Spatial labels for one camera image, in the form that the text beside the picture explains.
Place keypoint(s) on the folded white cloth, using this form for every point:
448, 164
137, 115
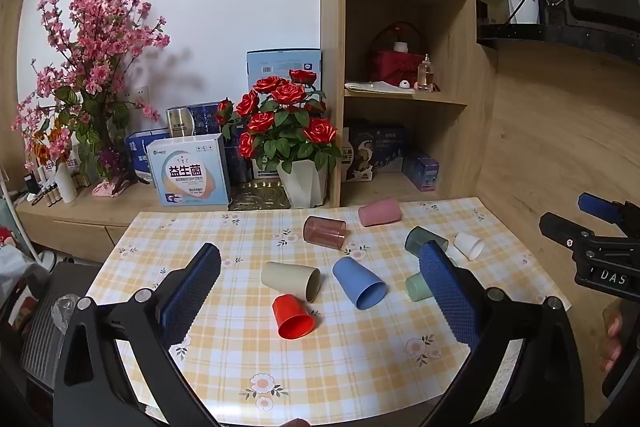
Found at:
372, 88

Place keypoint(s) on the pink cloth item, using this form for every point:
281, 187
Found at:
107, 189

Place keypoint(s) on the white plastic cup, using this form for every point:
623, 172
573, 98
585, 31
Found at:
469, 245

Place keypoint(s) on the large light blue box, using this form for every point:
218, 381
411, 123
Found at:
280, 62

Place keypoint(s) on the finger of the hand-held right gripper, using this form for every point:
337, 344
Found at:
597, 205
562, 228

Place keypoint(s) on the clear plastic wrap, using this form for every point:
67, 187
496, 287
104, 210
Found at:
65, 312

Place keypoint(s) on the dark blue patterned box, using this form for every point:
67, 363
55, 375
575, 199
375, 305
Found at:
207, 119

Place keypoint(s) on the blue and white box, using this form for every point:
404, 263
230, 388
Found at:
142, 152

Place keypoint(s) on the clear dark green cup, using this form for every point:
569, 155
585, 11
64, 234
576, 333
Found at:
422, 239

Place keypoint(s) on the white bottle vase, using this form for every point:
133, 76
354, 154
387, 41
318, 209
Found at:
66, 182

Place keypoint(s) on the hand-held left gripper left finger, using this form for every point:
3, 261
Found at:
192, 292

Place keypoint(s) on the gold plastic tray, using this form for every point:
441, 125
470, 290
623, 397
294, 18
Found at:
257, 197

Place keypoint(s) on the blue plastic cup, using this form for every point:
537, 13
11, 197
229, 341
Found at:
357, 282

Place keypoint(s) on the clear brown plastic cup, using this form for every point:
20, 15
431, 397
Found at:
324, 232

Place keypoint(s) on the glass perfume bottle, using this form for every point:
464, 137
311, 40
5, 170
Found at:
425, 74

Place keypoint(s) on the yellow plaid floral tablecloth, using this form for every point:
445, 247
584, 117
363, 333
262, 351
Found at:
240, 357

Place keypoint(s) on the pink blossom flower arrangement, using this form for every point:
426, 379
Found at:
95, 72

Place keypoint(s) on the purple box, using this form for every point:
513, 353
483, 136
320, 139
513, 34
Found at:
422, 172

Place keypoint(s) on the white and blue carton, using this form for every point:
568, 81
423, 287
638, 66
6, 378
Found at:
192, 172

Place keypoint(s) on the white wall socket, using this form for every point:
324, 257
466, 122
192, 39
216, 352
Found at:
141, 95

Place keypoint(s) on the beige plastic cup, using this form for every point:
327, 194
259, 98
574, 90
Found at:
290, 279

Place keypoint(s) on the wooden shelf unit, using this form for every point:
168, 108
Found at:
460, 72

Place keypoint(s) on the silver metal tin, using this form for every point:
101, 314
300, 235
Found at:
180, 122

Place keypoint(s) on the black ribbed case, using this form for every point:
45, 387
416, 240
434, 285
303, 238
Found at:
42, 337

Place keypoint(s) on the light green plastic cup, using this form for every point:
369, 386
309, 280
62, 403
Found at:
416, 285

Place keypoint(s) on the red plastic cup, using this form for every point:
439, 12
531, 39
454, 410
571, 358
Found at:
292, 319

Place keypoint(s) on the low wooden cabinet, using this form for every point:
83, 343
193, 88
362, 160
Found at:
75, 222

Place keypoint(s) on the red rose plant white pot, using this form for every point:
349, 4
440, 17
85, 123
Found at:
287, 127

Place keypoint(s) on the pink plastic cup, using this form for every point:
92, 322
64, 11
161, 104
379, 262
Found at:
380, 213

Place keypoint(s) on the row of small bottles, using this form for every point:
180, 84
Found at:
47, 192

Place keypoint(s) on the person's right hand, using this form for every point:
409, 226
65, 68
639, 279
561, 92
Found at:
612, 332

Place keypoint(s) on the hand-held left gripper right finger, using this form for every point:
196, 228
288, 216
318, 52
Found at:
450, 297

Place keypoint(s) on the dark blue moon box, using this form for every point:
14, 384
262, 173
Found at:
382, 147

